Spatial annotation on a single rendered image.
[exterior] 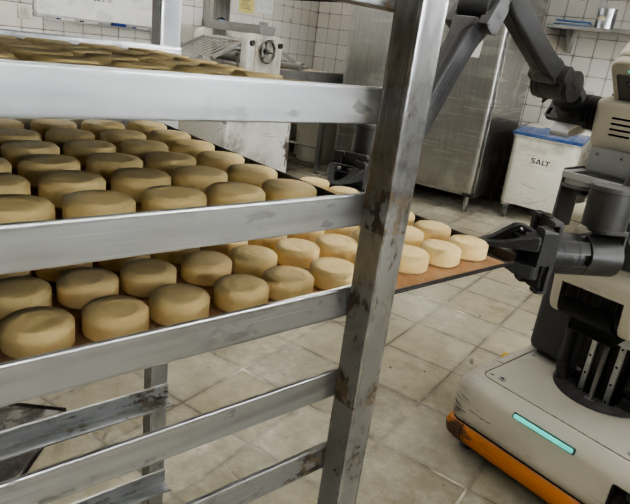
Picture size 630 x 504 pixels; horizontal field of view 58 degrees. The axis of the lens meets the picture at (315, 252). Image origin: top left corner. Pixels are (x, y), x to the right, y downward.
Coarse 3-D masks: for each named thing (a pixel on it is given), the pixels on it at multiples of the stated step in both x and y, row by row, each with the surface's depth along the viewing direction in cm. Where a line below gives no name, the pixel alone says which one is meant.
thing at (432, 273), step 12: (96, 264) 57; (180, 264) 59; (468, 264) 70; (480, 264) 71; (492, 264) 71; (36, 276) 53; (180, 276) 56; (408, 276) 64; (420, 276) 64; (432, 276) 65; (444, 276) 65; (120, 288) 52; (204, 288) 55; (396, 288) 60; (144, 300) 51; (72, 312) 47; (216, 312) 50; (156, 324) 47; (84, 336) 44; (0, 360) 40
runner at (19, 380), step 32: (192, 320) 43; (224, 320) 45; (256, 320) 47; (288, 320) 50; (320, 320) 52; (64, 352) 37; (96, 352) 39; (128, 352) 40; (160, 352) 42; (192, 352) 44; (0, 384) 35; (32, 384) 37; (64, 384) 38
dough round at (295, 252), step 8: (280, 240) 64; (288, 240) 64; (296, 240) 65; (304, 240) 65; (280, 248) 62; (288, 248) 62; (296, 248) 62; (304, 248) 63; (312, 248) 63; (280, 256) 62; (288, 256) 61; (296, 256) 61; (304, 256) 61; (312, 256) 62; (280, 264) 62; (288, 264) 62; (296, 264) 61; (304, 264) 62
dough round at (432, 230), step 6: (420, 222) 78; (426, 222) 78; (432, 222) 79; (438, 222) 79; (420, 228) 76; (426, 228) 76; (432, 228) 76; (438, 228) 76; (444, 228) 77; (450, 228) 78; (426, 234) 76; (432, 234) 75; (438, 234) 75; (444, 234) 76; (450, 234) 77; (444, 240) 76
